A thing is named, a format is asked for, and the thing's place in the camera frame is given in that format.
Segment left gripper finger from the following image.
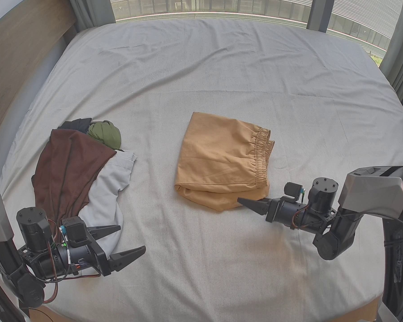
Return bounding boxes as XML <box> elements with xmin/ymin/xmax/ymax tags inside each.
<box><xmin>87</xmin><ymin>224</ymin><xmax>122</xmax><ymax>241</ymax></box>
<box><xmin>106</xmin><ymin>245</ymin><xmax>146</xmax><ymax>274</ymax></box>

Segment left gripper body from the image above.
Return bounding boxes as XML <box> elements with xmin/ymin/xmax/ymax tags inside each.
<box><xmin>64</xmin><ymin>229</ymin><xmax>113</xmax><ymax>278</ymax></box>

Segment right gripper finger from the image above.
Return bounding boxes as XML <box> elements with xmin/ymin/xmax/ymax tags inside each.
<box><xmin>237</xmin><ymin>197</ymin><xmax>270</xmax><ymax>216</ymax></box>

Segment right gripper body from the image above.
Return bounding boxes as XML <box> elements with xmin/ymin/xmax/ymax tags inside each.
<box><xmin>265</xmin><ymin>197</ymin><xmax>309</xmax><ymax>229</ymax></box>

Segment tan shorts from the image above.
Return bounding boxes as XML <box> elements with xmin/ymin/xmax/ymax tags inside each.
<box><xmin>174</xmin><ymin>111</ymin><xmax>275</xmax><ymax>212</ymax></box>

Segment bed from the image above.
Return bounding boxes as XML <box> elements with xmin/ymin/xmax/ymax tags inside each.
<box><xmin>0</xmin><ymin>0</ymin><xmax>403</xmax><ymax>322</ymax></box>

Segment pale blue garment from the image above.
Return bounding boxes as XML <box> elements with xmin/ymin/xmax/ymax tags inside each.
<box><xmin>77</xmin><ymin>150</ymin><xmax>138</xmax><ymax>253</ymax></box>

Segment brown garment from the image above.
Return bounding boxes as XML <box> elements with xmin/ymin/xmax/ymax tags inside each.
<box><xmin>31</xmin><ymin>128</ymin><xmax>117</xmax><ymax>229</ymax></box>

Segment green garment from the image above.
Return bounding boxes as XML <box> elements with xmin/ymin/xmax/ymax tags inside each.
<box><xmin>87</xmin><ymin>120</ymin><xmax>122</xmax><ymax>149</ymax></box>

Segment black garment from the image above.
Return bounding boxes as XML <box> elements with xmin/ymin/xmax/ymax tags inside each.
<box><xmin>57</xmin><ymin>118</ymin><xmax>94</xmax><ymax>135</ymax></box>

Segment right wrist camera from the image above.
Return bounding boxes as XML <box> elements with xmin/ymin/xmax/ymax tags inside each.
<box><xmin>284</xmin><ymin>182</ymin><xmax>304</xmax><ymax>203</ymax></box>

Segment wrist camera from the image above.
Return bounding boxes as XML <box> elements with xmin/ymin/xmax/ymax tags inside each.
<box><xmin>284</xmin><ymin>182</ymin><xmax>304</xmax><ymax>203</ymax></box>
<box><xmin>60</xmin><ymin>216</ymin><xmax>88</xmax><ymax>247</ymax></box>

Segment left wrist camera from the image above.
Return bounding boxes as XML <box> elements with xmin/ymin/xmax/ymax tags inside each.
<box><xmin>60</xmin><ymin>216</ymin><xmax>88</xmax><ymax>247</ymax></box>

